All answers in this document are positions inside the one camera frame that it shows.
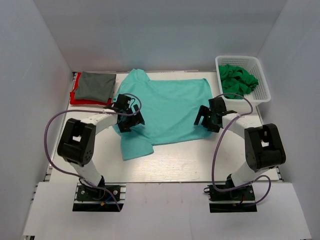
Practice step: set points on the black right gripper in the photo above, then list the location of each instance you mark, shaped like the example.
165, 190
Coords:
203, 111

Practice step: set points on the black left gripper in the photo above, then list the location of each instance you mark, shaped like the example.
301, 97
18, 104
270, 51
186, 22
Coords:
136, 119

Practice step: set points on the teal t shirt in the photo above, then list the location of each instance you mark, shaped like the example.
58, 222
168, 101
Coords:
169, 109

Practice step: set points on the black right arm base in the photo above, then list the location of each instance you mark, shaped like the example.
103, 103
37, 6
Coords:
237, 201

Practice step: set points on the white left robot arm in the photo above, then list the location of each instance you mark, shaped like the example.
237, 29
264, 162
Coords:
77, 142

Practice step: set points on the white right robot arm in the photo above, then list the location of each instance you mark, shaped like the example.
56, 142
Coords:
263, 146

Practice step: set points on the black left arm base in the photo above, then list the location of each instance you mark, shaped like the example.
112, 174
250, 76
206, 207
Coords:
87, 199

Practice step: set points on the crumpled green t shirt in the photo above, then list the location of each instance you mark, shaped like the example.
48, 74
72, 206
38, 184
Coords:
236, 82

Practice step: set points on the white plastic basket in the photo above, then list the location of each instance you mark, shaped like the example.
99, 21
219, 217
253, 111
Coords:
261, 94

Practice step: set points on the folded grey t shirt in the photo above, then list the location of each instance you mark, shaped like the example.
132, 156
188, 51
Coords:
98, 87

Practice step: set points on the folded red t shirt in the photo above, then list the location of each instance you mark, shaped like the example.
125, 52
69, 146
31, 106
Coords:
74, 101

